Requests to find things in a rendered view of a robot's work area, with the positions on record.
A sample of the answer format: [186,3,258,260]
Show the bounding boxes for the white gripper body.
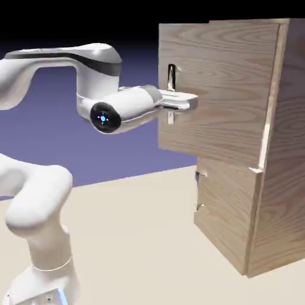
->
[154,89,198,111]

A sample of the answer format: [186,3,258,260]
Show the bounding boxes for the long curved metal handle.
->
[166,63,182,126]

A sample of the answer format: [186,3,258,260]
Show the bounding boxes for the large light wood door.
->
[158,23,281,172]

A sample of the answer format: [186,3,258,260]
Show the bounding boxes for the small light wood door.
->
[194,157,264,276]

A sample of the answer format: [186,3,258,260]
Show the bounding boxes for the light wood cabinet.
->
[158,18,305,279]

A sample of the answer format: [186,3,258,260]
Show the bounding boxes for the short curved metal handle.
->
[194,170,208,212]

